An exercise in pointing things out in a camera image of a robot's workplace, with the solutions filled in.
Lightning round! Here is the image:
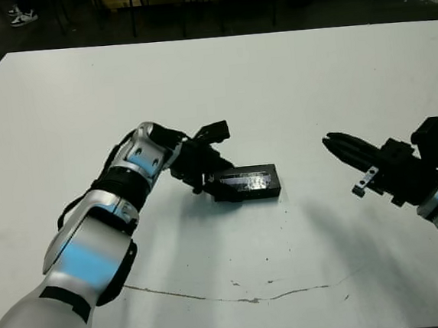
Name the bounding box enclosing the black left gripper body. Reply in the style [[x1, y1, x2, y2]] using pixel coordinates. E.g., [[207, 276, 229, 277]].
[[167, 134, 232, 198]]

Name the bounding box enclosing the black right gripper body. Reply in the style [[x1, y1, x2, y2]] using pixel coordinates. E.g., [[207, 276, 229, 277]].
[[347, 132, 438, 211]]

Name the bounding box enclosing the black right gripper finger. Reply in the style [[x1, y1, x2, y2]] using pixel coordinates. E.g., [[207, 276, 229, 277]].
[[325, 128, 385, 166], [321, 134, 377, 179]]

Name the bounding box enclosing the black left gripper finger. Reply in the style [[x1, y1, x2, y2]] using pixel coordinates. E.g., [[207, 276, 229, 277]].
[[203, 172, 225, 204], [216, 153, 242, 174]]

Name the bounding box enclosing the black box lid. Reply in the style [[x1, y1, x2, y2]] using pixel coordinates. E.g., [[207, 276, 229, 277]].
[[210, 161, 285, 204]]

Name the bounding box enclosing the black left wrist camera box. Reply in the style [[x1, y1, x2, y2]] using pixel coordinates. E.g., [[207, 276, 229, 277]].
[[193, 119, 232, 146]]

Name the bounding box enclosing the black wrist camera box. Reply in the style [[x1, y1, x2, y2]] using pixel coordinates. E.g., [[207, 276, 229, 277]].
[[408, 115, 438, 165], [193, 119, 232, 146]]

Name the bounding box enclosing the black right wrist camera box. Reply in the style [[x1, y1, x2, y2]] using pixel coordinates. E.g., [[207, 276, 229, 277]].
[[408, 115, 438, 165]]

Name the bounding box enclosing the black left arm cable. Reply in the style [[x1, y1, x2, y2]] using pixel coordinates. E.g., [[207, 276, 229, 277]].
[[49, 129, 143, 231]]

